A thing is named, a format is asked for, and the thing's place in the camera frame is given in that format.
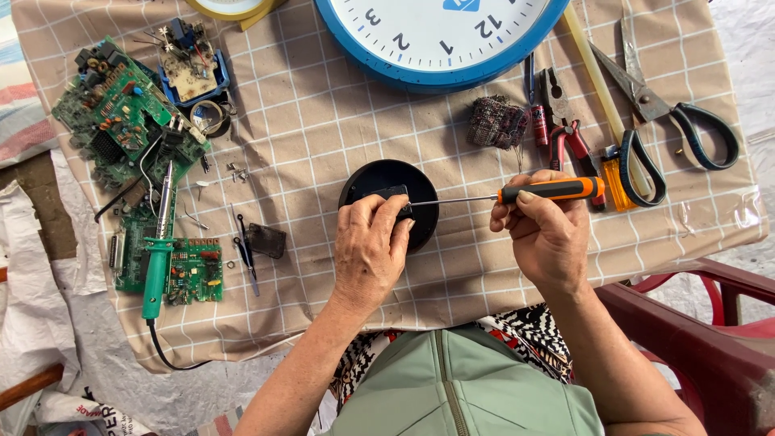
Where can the person's left hand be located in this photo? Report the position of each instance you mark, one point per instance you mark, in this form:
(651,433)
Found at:
(366,254)

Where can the person's right hand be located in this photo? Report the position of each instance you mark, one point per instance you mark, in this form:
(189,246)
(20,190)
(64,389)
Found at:
(554,236)

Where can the orange black screwdriver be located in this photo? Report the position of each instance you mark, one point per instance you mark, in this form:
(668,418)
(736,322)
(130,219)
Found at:
(557,189)

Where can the black round clock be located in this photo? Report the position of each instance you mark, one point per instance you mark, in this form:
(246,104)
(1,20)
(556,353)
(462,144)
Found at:
(390,175)

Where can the black clock movement box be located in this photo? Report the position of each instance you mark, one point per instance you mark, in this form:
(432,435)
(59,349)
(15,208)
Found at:
(390,192)

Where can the yellow lighter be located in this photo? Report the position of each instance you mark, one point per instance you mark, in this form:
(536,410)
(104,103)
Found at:
(614,181)

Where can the black white patterned garment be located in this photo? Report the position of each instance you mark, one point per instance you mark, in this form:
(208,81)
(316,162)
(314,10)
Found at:
(533,333)

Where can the dark translucent plastic cover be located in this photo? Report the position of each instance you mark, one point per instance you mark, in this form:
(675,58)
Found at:
(267,241)

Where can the black tweezers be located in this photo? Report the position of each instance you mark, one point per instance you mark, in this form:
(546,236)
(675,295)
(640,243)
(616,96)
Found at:
(247,254)

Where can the dark woven cloth piece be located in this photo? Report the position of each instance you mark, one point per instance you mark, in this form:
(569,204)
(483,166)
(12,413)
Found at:
(496,122)

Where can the beige checked tablecloth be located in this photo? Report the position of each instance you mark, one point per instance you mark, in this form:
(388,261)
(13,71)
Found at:
(327,121)

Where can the group of small metal screws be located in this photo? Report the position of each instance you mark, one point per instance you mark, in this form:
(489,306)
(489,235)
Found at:
(238,172)

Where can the green zip vest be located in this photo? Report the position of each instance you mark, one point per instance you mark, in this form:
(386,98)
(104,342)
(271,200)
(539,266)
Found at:
(460,387)

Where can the cream glue stick rod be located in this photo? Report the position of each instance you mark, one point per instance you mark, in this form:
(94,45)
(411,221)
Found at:
(596,79)

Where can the small green circuit board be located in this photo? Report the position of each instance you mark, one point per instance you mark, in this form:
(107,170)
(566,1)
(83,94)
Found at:
(197,272)

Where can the dark red plastic chair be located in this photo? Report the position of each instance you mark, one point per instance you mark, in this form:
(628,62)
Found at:
(696,351)

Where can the green soldering iron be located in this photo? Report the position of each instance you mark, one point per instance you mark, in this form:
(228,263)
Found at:
(157,266)

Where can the green circuit board with connector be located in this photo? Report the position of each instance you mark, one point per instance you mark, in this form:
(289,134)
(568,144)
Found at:
(136,242)

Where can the blue tray with brown board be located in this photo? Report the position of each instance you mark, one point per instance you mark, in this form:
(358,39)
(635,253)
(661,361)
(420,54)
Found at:
(194,69)

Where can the yellow rimmed clock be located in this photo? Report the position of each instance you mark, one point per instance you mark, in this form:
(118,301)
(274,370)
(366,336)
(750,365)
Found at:
(233,9)

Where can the large green circuit board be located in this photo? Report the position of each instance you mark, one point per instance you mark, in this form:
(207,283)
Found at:
(124,109)

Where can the white printed sack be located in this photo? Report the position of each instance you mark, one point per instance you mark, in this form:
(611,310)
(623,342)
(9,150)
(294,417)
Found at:
(85,418)

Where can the brown wooden bar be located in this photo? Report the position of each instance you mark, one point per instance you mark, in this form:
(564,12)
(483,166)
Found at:
(30,387)

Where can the striped cloth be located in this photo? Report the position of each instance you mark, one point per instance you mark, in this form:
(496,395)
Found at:
(21,103)

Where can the blue rimmed white wall clock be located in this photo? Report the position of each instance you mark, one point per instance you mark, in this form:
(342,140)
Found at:
(436,42)

